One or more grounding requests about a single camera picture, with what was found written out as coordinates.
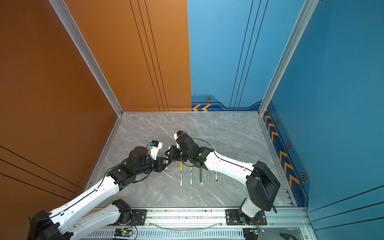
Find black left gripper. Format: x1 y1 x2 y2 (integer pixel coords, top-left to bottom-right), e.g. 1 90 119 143
135 156 172 177

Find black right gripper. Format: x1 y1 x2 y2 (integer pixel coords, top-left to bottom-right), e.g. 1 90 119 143
163 146 193 162

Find white pen yellow tip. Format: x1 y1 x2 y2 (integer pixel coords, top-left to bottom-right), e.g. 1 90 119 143
180 163 183 187

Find white pen light green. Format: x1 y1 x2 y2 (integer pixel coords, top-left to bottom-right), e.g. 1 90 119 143
190 163 193 186

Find white pen brown tip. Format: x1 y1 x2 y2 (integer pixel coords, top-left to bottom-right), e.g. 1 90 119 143
165 146 171 171

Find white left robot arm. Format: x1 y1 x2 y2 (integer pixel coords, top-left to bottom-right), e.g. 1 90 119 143
27 146 174 240

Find left green circuit board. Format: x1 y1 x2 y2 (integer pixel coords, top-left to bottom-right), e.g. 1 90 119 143
114 228 134 239

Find green circuit board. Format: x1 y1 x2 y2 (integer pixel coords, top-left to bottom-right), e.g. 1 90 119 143
250 228 265 235
114 228 134 239

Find right green circuit board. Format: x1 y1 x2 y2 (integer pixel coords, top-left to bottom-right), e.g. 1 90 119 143
250 228 265 235

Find black object bottom right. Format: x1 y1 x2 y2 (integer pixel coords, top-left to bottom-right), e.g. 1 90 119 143
280 233 297 240

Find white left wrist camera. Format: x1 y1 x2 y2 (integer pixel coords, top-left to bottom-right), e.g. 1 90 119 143
148 140 163 160

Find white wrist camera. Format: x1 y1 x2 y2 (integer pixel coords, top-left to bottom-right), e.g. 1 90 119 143
148 140 163 160
174 131 185 140

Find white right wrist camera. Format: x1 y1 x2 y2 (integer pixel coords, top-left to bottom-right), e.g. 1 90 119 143
174 131 185 140

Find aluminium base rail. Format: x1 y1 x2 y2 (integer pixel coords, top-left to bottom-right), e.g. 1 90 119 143
82 207 317 240

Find aluminium left corner post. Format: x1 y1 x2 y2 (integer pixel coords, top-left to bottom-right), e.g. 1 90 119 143
49 0 124 117

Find aluminium corner post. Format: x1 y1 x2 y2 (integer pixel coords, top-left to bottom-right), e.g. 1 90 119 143
258 0 319 117
49 0 124 117

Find aluminium right corner post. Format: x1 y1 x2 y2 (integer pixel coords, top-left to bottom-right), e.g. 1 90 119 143
258 0 319 117

